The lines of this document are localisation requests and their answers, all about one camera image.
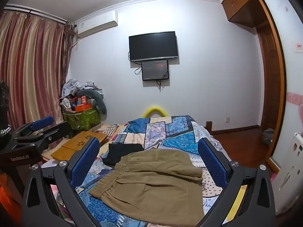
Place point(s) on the pink slipper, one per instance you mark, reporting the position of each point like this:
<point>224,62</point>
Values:
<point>274,177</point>

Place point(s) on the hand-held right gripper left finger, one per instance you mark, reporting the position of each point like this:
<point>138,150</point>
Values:
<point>86,162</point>

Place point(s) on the wooden overhead cabinet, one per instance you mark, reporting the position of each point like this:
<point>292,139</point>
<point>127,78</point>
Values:
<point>241,2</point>

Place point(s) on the white sliding wardrobe door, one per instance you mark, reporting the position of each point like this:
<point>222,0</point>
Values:
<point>291,75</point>

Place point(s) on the grey plush pillow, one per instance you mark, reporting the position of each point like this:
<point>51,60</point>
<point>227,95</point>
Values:
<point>99,99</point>

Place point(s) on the wooden door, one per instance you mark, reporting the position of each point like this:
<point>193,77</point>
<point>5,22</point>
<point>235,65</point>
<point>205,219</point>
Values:
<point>269,80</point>

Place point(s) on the black wall television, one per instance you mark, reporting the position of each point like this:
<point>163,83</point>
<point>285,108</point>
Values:
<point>152,46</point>

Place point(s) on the wall socket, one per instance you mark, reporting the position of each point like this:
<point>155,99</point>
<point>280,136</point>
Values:
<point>227,119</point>

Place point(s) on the small black wall monitor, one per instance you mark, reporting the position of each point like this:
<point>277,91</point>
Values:
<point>155,70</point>

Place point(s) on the person's orange clothing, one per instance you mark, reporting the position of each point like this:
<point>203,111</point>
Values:
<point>9,198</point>

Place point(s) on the curtain rail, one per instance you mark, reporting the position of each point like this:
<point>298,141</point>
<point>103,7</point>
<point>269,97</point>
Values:
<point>35,11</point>

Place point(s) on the black pants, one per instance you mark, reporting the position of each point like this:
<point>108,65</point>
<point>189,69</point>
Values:
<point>118,152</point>

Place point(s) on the wooden bed post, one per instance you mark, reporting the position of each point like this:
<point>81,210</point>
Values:
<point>209,125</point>

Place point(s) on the white air conditioner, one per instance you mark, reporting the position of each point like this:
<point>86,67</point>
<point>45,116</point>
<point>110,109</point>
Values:
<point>97,24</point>

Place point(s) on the khaki pants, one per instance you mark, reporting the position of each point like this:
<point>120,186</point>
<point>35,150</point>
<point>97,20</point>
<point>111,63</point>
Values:
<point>146,182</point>

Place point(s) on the pile of pale clothes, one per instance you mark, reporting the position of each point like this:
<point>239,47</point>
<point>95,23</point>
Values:
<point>73,86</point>

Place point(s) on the patchwork printed blanket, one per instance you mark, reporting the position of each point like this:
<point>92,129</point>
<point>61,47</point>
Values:
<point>175,134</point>

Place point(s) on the wooden lap desk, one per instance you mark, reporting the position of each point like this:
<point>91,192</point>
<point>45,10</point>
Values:
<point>71,146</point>

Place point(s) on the pink striped curtain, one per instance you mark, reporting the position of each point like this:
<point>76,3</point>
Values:
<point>30,71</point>

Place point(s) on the brown patterned curtain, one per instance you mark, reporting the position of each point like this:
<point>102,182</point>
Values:
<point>69,52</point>

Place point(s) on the green storage box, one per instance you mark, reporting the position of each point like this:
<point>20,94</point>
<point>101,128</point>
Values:
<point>82,119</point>

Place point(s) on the orange box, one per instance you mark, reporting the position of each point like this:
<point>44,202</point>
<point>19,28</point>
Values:
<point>82,107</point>

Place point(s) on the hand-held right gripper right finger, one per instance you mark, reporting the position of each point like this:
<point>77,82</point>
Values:
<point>213,164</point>

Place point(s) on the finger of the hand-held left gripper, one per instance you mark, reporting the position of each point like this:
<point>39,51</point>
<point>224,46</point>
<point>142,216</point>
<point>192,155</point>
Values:
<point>52,132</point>
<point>42,122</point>

